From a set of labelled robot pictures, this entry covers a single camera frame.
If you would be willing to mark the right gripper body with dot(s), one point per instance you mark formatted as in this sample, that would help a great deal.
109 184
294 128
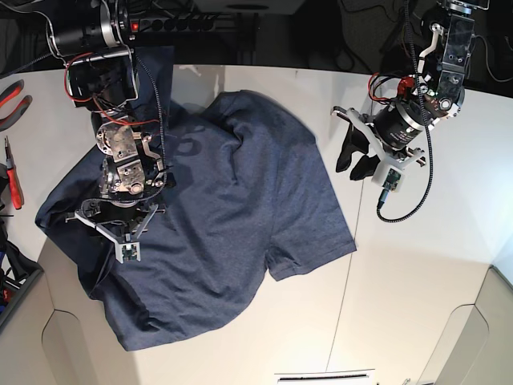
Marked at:
99 223

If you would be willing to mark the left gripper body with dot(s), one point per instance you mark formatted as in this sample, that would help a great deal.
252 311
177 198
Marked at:
393 131

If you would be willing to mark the blue t-shirt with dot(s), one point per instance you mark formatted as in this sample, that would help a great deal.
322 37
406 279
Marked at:
249 197

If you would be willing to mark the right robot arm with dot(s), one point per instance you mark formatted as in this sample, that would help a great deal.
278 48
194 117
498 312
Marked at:
102 75

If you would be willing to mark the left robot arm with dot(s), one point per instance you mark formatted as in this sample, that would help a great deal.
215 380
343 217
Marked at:
426 90

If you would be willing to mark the grey storage bin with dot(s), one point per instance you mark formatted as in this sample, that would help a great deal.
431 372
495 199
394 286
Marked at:
18 275

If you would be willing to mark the red grey pliers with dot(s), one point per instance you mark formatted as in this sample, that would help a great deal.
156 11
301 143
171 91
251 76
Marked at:
11 96

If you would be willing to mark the black power strip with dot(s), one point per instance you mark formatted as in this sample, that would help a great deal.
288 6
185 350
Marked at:
185 23

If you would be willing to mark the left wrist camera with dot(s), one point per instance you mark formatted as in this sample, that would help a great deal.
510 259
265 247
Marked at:
388 176

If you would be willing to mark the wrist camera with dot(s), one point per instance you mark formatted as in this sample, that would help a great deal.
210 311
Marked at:
127 251
388 176

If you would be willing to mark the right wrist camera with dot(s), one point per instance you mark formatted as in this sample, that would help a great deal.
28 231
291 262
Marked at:
127 251

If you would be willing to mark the red handled cutters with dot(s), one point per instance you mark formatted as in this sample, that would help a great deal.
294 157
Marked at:
15 190

